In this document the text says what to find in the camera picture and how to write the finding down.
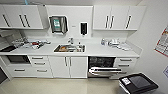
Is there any small dish soap bottle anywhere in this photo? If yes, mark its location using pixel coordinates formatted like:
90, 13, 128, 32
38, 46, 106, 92
100, 38, 106, 47

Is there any notice board with papers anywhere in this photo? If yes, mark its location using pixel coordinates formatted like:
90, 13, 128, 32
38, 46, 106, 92
153, 26, 168, 58

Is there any stainless steel dishwasher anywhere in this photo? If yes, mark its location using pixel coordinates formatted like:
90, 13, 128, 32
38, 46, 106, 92
87, 55, 123, 79

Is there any white microwave base cabinet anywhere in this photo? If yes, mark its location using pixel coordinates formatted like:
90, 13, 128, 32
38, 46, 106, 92
1, 54, 34, 78

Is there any chrome sink faucet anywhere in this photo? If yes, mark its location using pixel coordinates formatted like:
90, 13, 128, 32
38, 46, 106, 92
67, 37, 75, 47

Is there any black built-in microwave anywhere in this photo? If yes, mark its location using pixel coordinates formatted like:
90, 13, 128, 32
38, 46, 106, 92
5, 54, 32, 65

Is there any white two-door base cabinet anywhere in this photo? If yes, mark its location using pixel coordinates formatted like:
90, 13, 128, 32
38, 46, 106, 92
48, 55, 89, 79

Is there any black-lid waste bin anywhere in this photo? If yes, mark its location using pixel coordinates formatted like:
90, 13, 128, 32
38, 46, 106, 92
118, 72, 160, 94

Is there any steel dishwasher door handle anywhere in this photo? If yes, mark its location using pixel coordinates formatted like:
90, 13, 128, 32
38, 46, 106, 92
89, 67, 123, 73

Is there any grey dishwasher wire rack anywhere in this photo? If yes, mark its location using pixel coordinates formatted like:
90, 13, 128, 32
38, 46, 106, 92
88, 57, 116, 68

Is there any stainless steel sink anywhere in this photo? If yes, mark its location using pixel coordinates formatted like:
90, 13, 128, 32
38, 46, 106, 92
53, 44, 87, 54

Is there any countertop dish rack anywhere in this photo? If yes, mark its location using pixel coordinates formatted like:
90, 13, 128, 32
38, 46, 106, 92
13, 37, 52, 50

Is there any steel paper towel dispenser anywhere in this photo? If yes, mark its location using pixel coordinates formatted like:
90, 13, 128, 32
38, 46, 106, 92
48, 14, 70, 35

